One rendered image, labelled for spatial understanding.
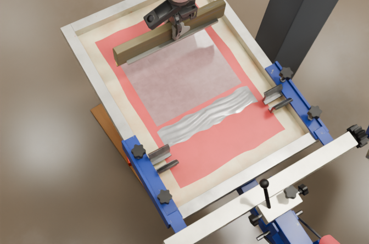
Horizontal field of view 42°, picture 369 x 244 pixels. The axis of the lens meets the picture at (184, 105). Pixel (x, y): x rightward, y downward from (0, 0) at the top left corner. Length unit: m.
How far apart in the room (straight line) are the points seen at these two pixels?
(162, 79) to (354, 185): 1.42
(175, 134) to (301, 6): 0.70
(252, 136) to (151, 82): 0.39
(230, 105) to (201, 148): 0.19
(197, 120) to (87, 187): 1.07
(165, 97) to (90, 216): 1.04
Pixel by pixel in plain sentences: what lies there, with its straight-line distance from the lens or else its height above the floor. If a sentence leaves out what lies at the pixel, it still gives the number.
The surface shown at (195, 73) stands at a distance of 1.69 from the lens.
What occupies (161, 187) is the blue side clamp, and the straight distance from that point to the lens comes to 1.49.
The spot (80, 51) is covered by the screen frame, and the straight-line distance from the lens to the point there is 1.70.
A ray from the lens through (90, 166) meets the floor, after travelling 2.57.
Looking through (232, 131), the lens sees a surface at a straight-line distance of 1.61.
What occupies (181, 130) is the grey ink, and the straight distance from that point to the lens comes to 1.59.
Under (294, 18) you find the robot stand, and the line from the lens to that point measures 1.96.
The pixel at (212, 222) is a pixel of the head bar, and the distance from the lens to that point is 1.43.
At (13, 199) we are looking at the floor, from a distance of 2.60.
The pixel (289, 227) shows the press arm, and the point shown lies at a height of 1.04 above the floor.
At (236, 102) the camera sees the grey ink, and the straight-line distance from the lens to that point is 1.66.
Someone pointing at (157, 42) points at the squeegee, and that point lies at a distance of 1.58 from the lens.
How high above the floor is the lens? 2.44
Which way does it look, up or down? 65 degrees down
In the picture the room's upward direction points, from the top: 10 degrees clockwise
